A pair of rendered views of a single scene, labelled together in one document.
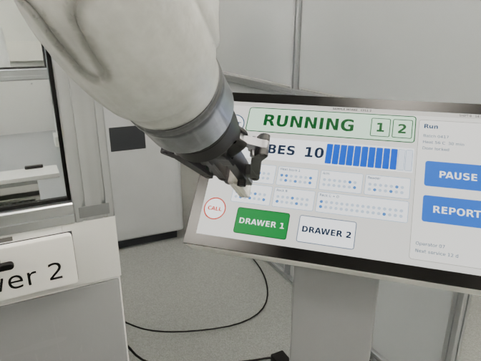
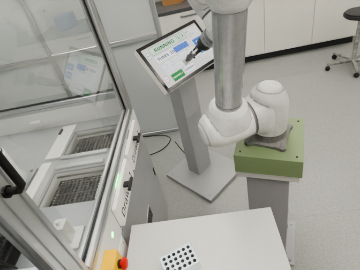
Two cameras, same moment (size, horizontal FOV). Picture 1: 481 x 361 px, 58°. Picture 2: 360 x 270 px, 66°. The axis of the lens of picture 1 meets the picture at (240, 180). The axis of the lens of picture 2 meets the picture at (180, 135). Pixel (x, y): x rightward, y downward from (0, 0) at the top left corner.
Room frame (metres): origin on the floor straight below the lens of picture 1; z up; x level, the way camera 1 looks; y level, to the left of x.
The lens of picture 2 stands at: (-0.14, 1.28, 1.71)
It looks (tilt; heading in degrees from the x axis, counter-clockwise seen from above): 37 degrees down; 305
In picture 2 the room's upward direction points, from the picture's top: 14 degrees counter-clockwise
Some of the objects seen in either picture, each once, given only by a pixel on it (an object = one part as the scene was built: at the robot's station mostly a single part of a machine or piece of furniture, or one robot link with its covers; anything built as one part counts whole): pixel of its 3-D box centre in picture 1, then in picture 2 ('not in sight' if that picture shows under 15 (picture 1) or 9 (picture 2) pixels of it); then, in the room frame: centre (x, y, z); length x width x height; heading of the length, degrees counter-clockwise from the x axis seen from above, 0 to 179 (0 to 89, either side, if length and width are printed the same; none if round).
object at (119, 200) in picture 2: not in sight; (124, 189); (0.58, 0.75, 0.87); 0.29 x 0.02 x 0.11; 117
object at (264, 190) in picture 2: not in sight; (269, 201); (0.08, 0.26, 0.38); 0.30 x 0.30 x 0.76; 7
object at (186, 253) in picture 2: not in sight; (179, 262); (0.25, 0.92, 0.78); 0.12 x 0.08 x 0.04; 49
